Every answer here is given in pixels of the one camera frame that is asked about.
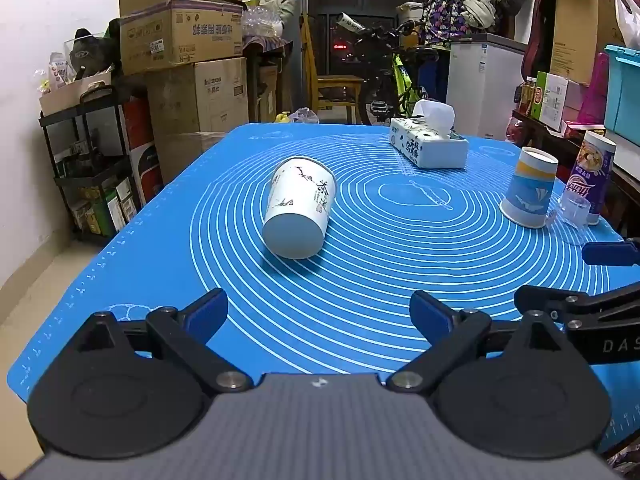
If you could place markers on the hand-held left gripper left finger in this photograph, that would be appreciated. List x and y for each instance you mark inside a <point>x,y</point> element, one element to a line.
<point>207,312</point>

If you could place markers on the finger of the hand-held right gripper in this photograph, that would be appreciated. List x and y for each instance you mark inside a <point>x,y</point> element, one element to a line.
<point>560,302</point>
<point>607,254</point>

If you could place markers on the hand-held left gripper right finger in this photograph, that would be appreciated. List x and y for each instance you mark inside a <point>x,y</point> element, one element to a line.
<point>429,312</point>

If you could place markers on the white paper cup ink print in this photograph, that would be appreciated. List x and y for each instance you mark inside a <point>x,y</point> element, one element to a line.
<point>297,205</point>

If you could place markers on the small clear plastic cup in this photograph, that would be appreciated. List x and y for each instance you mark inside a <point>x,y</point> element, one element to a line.
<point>574,210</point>

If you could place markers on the blue white paper cup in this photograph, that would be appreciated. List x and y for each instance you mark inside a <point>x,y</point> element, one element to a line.
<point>530,190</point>

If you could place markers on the blue silicone baking mat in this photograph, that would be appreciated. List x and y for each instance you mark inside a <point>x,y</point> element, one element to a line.
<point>380,260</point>

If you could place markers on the purple cylindrical canister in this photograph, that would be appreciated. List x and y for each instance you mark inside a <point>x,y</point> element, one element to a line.
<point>592,170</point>

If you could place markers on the plain cardboard box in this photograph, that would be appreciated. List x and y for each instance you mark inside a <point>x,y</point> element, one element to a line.
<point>192,155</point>

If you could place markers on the teal storage bin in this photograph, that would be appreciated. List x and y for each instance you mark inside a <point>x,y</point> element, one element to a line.
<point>624,95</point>

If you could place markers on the pink bag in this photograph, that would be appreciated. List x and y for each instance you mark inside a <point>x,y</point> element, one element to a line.
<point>595,90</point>

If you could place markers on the green white carton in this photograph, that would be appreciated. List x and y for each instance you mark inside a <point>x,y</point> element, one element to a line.
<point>549,100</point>

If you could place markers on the white tissue box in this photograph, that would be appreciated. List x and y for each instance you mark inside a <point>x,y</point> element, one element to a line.
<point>430,142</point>

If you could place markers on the red white carton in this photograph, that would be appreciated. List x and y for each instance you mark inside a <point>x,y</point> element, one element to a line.
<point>142,150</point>

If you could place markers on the drink bottle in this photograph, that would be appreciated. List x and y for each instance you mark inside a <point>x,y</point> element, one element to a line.
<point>526,96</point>

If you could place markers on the black metal shelf rack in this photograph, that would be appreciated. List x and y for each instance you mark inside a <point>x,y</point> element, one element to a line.
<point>80,170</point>

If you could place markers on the yellow toy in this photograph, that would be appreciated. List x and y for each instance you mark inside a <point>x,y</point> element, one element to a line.
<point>282,118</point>

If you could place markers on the white chest freezer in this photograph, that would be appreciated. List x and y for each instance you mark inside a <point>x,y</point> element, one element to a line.
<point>482,85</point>

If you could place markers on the large brown cardboard box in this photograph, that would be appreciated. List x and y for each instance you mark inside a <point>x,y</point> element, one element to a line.
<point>200,95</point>

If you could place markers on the clear plastic bag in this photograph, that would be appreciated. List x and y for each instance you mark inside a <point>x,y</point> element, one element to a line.
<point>305,116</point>

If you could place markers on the tall cardboard box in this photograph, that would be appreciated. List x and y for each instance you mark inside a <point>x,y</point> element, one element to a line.
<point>582,35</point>

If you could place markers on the red instrument bag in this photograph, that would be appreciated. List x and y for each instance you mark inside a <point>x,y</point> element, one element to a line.
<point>539,30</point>

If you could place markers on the white plastic bag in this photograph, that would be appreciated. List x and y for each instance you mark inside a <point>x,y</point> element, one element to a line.
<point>629,20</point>

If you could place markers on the black bicycle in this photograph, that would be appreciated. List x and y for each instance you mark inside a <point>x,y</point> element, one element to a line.
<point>390,75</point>

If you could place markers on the wooden chair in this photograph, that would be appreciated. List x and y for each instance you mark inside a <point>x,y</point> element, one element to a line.
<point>335,85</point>

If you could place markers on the shallow cardboard tray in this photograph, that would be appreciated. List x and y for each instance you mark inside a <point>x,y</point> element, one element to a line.
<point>70,95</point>

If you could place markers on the grey green cloth bundle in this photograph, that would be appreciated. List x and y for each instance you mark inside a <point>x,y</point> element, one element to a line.
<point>479,7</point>

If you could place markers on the open cardboard box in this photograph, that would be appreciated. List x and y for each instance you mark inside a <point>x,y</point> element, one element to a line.
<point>180,30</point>

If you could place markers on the dark plush bag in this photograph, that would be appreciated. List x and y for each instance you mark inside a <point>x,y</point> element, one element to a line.
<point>92,52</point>

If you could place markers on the floral print bag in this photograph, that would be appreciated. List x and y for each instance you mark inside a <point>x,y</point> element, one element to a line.
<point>442,15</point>

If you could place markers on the clear plastic wrap pile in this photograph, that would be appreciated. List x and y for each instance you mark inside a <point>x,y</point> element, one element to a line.
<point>262,22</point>

